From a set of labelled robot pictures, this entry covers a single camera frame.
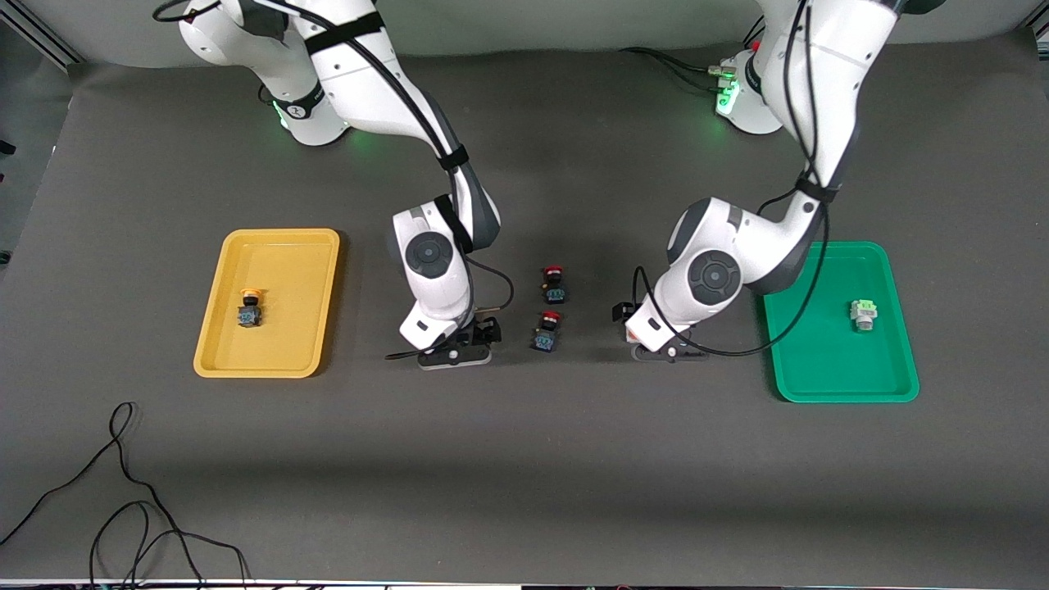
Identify dark grey table mat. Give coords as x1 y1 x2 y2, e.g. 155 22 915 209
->
0 33 1049 584

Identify yellow plastic tray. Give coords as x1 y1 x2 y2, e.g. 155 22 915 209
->
193 229 341 379

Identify green plastic tray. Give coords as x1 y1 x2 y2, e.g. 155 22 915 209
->
756 241 920 403

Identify black right arm wrist cable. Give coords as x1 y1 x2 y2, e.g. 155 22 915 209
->
152 0 516 361

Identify black arm wrist cable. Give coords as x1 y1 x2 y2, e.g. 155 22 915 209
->
152 0 516 361
631 0 830 358

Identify black left arm wrist cable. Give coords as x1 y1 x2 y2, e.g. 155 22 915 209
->
631 0 830 358

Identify black left arm base cables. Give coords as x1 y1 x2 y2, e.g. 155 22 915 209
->
619 16 767 93

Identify loose thin black cable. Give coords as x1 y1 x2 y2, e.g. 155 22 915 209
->
0 402 251 590

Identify aluminium frame rail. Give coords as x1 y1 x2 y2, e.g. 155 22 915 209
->
0 16 84 66

